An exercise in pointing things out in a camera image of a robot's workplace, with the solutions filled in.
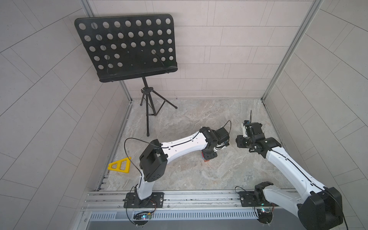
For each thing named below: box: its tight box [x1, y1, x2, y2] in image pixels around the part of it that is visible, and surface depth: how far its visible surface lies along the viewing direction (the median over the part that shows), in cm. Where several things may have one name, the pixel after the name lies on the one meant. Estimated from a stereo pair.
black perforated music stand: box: [74, 13, 178, 137], surface depth 64 cm
